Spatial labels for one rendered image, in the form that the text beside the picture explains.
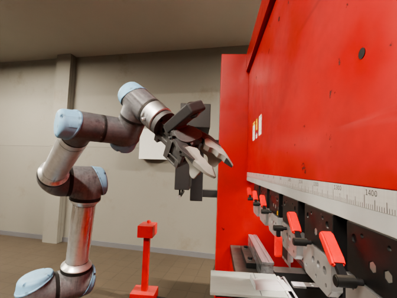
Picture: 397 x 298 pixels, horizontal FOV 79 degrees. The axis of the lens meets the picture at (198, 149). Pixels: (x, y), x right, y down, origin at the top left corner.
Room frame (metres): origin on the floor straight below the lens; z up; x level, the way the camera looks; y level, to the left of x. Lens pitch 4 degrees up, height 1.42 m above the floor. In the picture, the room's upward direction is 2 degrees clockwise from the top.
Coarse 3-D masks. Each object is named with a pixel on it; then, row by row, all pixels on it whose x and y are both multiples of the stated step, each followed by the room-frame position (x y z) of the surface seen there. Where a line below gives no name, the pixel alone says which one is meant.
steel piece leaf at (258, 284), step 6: (252, 282) 0.92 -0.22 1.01; (258, 282) 0.94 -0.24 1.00; (264, 282) 0.94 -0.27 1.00; (270, 282) 0.94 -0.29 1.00; (276, 282) 0.94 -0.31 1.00; (258, 288) 0.89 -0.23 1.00; (264, 288) 0.90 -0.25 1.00; (270, 288) 0.90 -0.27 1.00; (276, 288) 0.90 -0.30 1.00; (282, 288) 0.90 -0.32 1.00
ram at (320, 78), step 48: (288, 0) 0.79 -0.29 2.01; (336, 0) 0.46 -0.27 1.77; (384, 0) 0.33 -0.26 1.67; (288, 48) 0.78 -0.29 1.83; (336, 48) 0.47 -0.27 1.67; (384, 48) 0.33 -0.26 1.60; (288, 96) 0.78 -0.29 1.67; (336, 96) 0.47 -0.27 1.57; (384, 96) 0.33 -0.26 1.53; (288, 144) 0.78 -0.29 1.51; (336, 144) 0.47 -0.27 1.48; (384, 144) 0.34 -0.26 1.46; (288, 192) 0.77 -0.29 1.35
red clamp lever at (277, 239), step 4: (276, 228) 0.77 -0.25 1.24; (280, 228) 0.77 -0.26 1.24; (284, 228) 0.77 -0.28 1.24; (276, 232) 0.78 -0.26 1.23; (280, 232) 0.77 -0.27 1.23; (276, 236) 0.78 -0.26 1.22; (280, 236) 0.77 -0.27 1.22; (276, 240) 0.77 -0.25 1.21; (280, 240) 0.77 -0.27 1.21; (276, 244) 0.77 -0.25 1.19; (280, 244) 0.77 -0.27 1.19; (276, 248) 0.77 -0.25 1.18; (280, 248) 0.77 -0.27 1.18; (276, 252) 0.77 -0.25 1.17; (280, 252) 0.77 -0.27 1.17; (276, 256) 0.77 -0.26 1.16; (280, 256) 0.77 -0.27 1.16
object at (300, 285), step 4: (292, 284) 0.93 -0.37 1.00; (296, 284) 0.92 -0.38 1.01; (300, 284) 0.93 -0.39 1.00; (304, 284) 0.93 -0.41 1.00; (308, 284) 0.93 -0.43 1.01; (312, 284) 0.93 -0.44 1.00; (316, 284) 0.93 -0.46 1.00; (300, 288) 0.91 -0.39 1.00; (304, 288) 0.91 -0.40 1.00; (308, 288) 0.91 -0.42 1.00; (312, 288) 0.91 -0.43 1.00; (316, 288) 0.91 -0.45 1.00
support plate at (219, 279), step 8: (216, 272) 1.02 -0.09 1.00; (224, 272) 1.02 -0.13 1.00; (232, 272) 1.02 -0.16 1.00; (240, 272) 1.03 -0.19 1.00; (216, 280) 0.95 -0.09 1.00; (224, 280) 0.95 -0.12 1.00; (232, 280) 0.95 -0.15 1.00; (240, 280) 0.95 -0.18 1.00; (248, 280) 0.95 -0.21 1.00; (216, 288) 0.89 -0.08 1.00; (224, 288) 0.89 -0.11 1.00; (232, 288) 0.89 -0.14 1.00; (240, 288) 0.89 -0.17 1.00; (248, 288) 0.90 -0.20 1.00; (232, 296) 0.85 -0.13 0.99; (240, 296) 0.85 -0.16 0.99; (248, 296) 0.85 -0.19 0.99; (256, 296) 0.85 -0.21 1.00; (264, 296) 0.85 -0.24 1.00; (272, 296) 0.85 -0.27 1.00; (280, 296) 0.85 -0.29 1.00
